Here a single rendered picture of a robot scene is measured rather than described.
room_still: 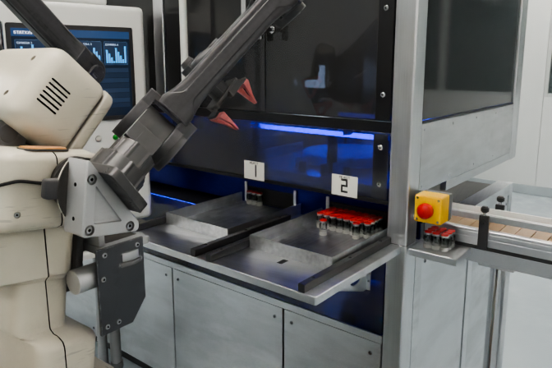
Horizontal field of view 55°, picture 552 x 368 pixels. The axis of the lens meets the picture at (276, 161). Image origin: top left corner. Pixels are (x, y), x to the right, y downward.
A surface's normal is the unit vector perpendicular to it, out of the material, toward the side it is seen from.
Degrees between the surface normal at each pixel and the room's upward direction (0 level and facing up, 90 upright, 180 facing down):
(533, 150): 90
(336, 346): 90
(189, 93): 80
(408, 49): 90
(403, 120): 90
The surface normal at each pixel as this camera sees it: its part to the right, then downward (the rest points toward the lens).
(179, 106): 0.31, 0.00
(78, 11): 0.65, 0.14
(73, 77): 0.80, 0.11
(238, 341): -0.63, 0.15
